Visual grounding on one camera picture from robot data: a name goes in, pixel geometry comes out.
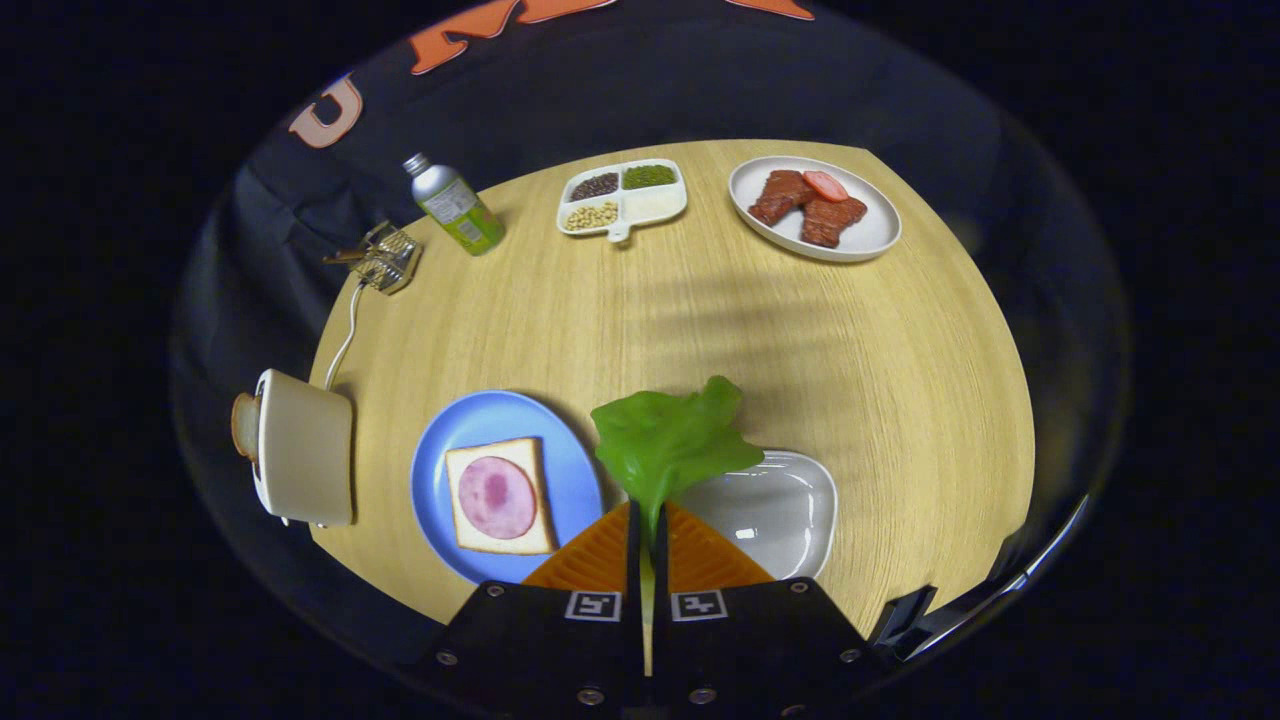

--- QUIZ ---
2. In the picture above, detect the brown meat piece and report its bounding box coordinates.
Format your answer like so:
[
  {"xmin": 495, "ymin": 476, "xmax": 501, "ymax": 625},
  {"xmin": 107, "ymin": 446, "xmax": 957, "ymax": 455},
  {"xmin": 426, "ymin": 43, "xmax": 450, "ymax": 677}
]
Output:
[
  {"xmin": 748, "ymin": 170, "xmax": 816, "ymax": 227},
  {"xmin": 800, "ymin": 196, "xmax": 869, "ymax": 249}
]

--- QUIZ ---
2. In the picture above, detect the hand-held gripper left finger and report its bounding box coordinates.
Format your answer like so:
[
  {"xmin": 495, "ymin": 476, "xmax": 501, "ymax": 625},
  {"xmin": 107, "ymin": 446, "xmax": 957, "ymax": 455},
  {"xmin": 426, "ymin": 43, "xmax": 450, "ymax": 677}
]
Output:
[{"xmin": 415, "ymin": 500, "xmax": 643, "ymax": 720}]

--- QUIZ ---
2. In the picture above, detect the green lettuce leaf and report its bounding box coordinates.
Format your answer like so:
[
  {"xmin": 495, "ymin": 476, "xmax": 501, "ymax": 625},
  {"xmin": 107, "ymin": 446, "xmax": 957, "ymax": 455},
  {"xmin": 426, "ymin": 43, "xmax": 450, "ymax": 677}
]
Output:
[{"xmin": 590, "ymin": 375, "xmax": 766, "ymax": 681}]

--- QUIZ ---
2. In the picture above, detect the metal wire basket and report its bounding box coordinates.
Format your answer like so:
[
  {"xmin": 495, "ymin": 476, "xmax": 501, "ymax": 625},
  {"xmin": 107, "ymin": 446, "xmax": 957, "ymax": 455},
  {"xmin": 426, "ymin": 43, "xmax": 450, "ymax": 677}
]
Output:
[{"xmin": 345, "ymin": 220, "xmax": 424, "ymax": 296}]

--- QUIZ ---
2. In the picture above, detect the white toaster cable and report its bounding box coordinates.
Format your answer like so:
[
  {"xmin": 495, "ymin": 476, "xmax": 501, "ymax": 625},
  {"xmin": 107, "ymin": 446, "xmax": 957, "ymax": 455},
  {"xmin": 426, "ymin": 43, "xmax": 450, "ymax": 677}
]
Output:
[{"xmin": 322, "ymin": 282, "xmax": 366, "ymax": 393}]

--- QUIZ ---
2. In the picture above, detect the white rectangular tray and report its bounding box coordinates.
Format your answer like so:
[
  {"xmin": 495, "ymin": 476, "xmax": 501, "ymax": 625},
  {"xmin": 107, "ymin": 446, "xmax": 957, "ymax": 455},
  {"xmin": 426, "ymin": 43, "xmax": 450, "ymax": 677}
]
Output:
[{"xmin": 672, "ymin": 450, "xmax": 839, "ymax": 583}]

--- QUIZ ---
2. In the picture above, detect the white bread slice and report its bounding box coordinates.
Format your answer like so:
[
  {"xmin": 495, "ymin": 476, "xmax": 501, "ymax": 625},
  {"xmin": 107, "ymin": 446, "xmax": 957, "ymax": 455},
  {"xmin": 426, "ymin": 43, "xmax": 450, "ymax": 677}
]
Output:
[{"xmin": 445, "ymin": 437, "xmax": 559, "ymax": 556}]

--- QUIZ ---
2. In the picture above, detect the brown toast slice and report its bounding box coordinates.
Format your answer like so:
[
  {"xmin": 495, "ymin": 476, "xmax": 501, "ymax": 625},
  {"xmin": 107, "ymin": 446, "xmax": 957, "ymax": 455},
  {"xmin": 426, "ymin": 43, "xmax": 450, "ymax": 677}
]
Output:
[{"xmin": 231, "ymin": 392, "xmax": 263, "ymax": 461}]

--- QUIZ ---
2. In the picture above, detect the cream toaster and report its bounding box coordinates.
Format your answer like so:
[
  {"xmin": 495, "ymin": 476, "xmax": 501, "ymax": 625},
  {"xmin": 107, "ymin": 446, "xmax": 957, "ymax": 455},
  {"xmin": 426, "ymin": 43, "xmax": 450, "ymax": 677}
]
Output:
[{"xmin": 250, "ymin": 368, "xmax": 356, "ymax": 529}]

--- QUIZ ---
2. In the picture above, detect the blue plate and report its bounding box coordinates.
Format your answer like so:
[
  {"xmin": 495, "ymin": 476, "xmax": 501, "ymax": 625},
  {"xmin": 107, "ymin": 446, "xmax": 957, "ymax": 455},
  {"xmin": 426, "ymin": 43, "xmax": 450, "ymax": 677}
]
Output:
[{"xmin": 410, "ymin": 389, "xmax": 606, "ymax": 586}]

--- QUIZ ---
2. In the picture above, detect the silver bottle with green label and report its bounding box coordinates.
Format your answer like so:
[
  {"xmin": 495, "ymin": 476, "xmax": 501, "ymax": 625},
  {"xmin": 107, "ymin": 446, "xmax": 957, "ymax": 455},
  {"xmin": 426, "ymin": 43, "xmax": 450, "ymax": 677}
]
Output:
[{"xmin": 403, "ymin": 152, "xmax": 507, "ymax": 257}]

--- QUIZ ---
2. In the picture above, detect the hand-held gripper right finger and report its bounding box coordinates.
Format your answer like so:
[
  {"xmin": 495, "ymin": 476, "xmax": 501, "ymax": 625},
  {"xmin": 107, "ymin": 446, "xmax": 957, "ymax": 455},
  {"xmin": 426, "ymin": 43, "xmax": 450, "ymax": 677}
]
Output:
[{"xmin": 650, "ymin": 500, "xmax": 886, "ymax": 720}]

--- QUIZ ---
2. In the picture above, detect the white divided dish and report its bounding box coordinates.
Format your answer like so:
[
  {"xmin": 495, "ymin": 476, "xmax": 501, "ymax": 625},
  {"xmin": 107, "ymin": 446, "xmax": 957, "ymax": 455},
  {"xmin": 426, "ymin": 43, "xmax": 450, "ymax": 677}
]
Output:
[{"xmin": 556, "ymin": 158, "xmax": 689, "ymax": 245}]

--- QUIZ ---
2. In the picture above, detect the white plate with meat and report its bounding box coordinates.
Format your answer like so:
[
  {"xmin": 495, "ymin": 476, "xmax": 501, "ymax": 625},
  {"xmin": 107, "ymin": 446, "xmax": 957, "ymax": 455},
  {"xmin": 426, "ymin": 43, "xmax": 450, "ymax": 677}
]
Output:
[{"xmin": 728, "ymin": 155, "xmax": 903, "ymax": 264}]

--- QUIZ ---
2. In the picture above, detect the pink ham slice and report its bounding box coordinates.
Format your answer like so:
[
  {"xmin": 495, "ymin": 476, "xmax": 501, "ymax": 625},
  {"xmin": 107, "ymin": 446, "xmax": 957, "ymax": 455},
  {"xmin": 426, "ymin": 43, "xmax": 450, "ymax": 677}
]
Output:
[{"xmin": 458, "ymin": 456, "xmax": 539, "ymax": 541}]

